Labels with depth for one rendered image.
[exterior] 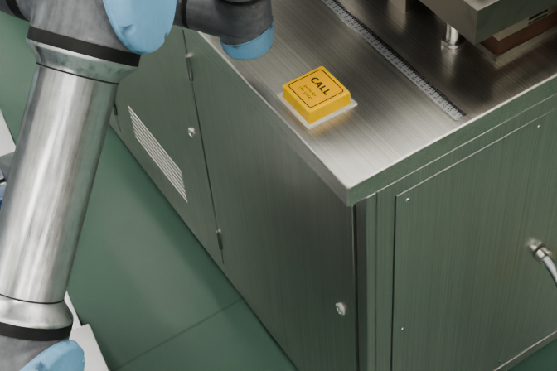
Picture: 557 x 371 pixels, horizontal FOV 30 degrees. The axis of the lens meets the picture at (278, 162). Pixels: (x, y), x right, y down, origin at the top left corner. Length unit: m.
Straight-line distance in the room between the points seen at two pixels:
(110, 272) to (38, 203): 1.40
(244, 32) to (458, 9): 0.29
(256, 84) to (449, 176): 0.31
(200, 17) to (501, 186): 0.53
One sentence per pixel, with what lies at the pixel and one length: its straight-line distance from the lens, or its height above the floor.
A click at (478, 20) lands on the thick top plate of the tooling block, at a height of 1.01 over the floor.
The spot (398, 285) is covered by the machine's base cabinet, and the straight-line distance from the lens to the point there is 1.61.
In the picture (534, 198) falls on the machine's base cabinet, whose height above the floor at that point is 0.63.
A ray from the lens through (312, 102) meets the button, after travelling 1.43.
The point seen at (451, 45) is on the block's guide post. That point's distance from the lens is 1.54.
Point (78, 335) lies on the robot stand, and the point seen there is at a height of 0.77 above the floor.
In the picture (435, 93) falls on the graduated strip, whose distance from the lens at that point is 1.48.
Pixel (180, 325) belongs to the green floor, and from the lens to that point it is 2.34.
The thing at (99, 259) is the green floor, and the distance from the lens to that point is 2.49.
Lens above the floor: 1.92
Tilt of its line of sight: 47 degrees down
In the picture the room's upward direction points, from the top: 6 degrees counter-clockwise
